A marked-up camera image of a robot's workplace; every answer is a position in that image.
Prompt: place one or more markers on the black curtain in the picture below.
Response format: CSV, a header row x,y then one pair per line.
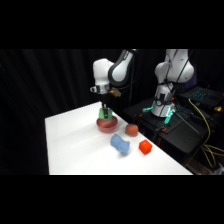
x,y
40,83

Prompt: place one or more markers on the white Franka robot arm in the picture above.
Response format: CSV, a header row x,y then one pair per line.
x,y
101,71

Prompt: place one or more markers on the black laptop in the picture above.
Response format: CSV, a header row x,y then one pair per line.
x,y
203,95

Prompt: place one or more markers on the orange round fruit toy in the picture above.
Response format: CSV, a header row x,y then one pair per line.
x,y
132,130

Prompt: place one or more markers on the pink bowl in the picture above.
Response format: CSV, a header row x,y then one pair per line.
x,y
106,126

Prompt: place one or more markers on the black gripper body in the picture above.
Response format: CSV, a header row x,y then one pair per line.
x,y
105,99

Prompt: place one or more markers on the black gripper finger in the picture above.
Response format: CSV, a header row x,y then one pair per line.
x,y
104,112
108,112

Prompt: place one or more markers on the green foam block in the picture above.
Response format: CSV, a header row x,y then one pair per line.
x,y
101,114

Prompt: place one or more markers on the black robot stand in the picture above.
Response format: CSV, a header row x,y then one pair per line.
x,y
181,133

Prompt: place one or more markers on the red cube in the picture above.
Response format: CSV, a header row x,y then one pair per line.
x,y
145,147

